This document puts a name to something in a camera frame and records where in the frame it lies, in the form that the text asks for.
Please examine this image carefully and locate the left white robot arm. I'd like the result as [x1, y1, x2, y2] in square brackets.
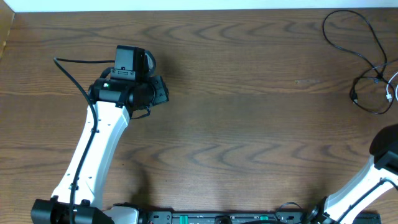
[30, 45, 169, 223]

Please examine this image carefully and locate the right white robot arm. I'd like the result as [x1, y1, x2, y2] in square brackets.
[303, 124, 397, 223]

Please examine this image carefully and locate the left black camera cable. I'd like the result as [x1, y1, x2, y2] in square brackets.
[52, 57, 116, 224]

